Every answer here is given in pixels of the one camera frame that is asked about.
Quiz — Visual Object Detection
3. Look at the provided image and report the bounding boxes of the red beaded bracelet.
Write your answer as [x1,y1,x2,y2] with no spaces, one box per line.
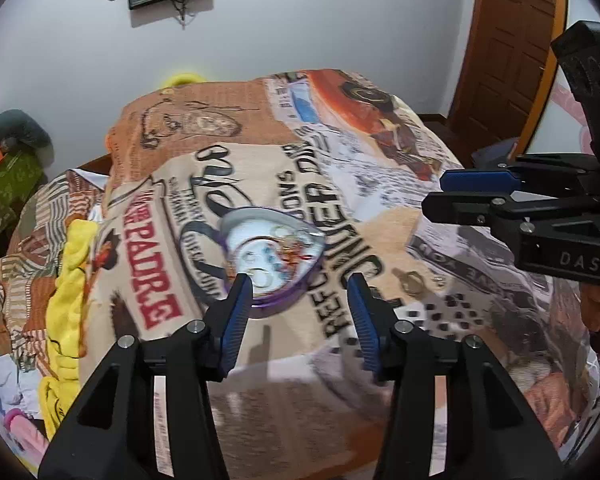
[279,229,315,267]

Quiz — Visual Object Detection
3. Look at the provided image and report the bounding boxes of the green patterned cloth cover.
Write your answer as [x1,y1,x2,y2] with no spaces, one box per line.
[0,149,47,237]

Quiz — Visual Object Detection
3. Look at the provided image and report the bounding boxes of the yellow cloth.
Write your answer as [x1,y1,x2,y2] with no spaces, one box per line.
[38,219,102,433]

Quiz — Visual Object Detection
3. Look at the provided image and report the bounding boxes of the grey bag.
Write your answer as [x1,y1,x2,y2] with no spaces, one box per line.
[471,139,521,168]

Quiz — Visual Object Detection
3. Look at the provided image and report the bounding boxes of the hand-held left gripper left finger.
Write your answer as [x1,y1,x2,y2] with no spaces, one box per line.
[37,272,255,480]

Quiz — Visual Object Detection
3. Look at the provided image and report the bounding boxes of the newspaper print blanket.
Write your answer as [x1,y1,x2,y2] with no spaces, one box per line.
[75,67,600,480]

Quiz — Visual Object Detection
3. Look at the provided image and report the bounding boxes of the gold ring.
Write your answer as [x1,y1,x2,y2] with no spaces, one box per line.
[401,269,427,297]

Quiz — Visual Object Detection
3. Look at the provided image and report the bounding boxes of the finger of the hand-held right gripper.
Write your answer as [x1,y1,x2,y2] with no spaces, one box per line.
[440,154,600,196]
[421,191,532,234]

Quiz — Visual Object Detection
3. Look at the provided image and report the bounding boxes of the purple heart-shaped tin box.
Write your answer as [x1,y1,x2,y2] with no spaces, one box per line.
[219,205,327,312]

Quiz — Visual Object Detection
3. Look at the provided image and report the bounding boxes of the heart print wardrobe door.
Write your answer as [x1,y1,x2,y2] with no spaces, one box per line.
[519,0,598,157]

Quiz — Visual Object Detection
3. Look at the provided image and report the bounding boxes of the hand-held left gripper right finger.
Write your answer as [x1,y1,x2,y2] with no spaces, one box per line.
[346,272,567,480]

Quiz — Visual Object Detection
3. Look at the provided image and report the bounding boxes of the yellow plastic chair back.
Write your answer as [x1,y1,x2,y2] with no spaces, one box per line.
[161,72,207,89]

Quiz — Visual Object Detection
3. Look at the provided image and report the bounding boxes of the brown wooden door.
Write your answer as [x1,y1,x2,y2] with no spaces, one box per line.
[449,0,557,153]

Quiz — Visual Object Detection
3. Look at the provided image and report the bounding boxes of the pink cloth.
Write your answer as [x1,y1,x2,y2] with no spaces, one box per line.
[4,406,50,463]

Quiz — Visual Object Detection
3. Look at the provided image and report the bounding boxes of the person's right hand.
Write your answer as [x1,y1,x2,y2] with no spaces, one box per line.
[580,284,600,335]

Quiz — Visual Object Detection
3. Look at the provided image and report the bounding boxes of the striped patterned bedsheet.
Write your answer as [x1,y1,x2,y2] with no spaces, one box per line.
[0,169,108,376]

